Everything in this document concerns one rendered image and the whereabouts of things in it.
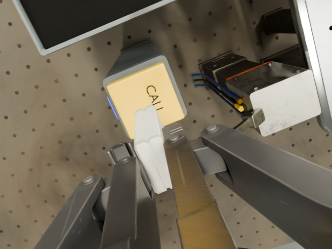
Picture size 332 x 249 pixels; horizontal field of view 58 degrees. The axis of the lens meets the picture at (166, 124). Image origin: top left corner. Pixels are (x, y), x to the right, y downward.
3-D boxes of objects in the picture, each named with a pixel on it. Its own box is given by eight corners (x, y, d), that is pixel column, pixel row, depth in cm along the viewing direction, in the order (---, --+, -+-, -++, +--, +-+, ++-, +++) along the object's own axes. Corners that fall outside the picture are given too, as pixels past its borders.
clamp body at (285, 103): (238, 76, 77) (322, 115, 42) (196, 94, 77) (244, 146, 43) (230, 49, 75) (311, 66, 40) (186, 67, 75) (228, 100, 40)
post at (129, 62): (161, 67, 74) (192, 116, 32) (132, 79, 74) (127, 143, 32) (149, 37, 72) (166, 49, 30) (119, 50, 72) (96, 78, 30)
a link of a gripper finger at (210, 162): (168, 163, 13) (230, 138, 13) (160, 128, 18) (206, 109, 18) (180, 189, 14) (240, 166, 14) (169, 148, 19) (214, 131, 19)
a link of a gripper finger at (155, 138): (146, 142, 15) (160, 136, 15) (144, 106, 21) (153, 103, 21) (169, 190, 16) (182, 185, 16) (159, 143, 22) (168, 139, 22)
